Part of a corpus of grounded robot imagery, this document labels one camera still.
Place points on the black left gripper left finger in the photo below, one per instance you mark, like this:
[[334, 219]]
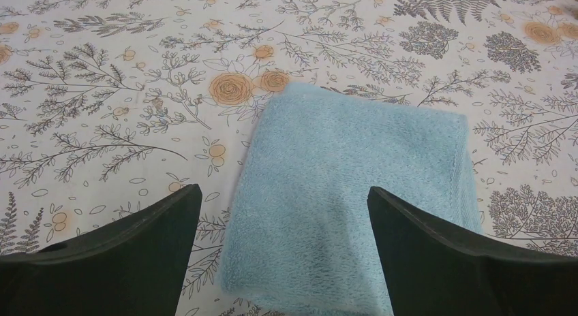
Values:
[[133, 266]]

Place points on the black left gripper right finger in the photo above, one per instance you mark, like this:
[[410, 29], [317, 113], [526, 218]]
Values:
[[434, 267]]

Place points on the floral patterned tablecloth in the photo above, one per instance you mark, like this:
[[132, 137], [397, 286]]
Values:
[[108, 106]]

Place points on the light blue folded towel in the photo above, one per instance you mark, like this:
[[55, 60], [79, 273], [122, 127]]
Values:
[[299, 238]]

